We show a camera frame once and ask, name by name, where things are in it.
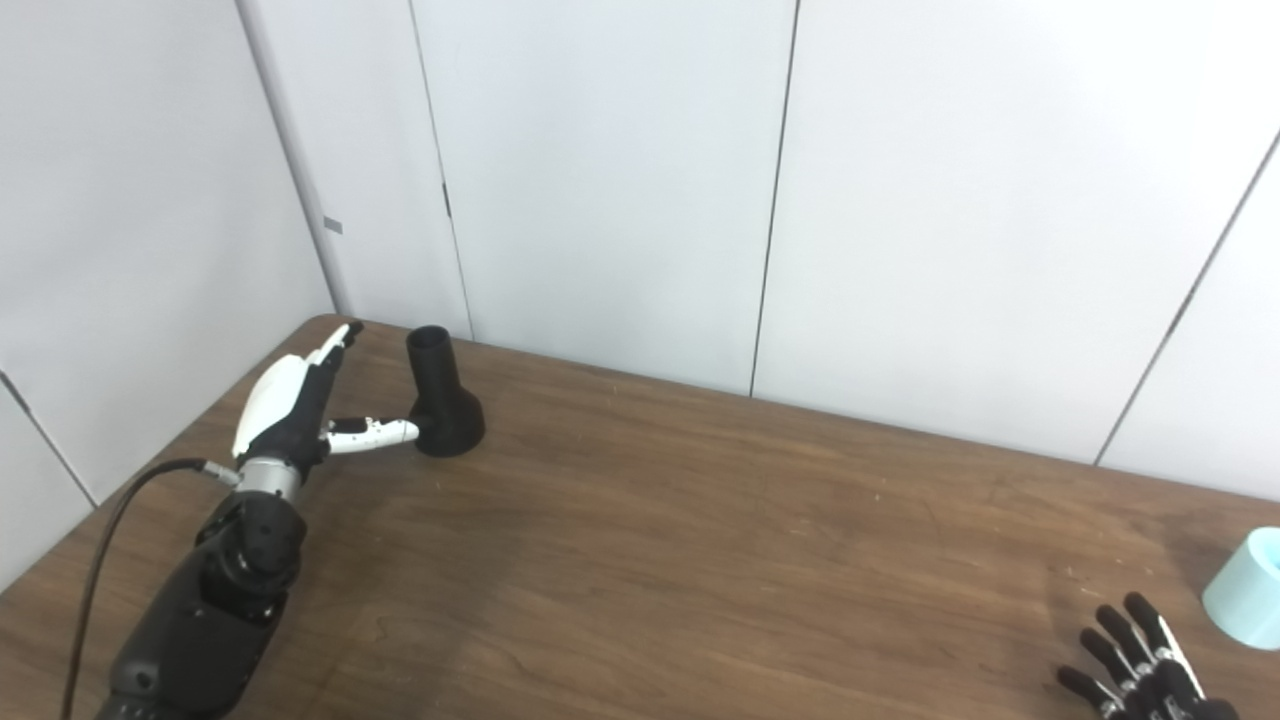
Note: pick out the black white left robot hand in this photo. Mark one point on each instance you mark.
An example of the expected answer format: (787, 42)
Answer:
(285, 400)

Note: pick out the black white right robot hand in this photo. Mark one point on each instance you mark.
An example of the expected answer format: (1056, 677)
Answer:
(1150, 670)

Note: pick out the black flared nozzle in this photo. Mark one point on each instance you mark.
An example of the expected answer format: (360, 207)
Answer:
(445, 400)

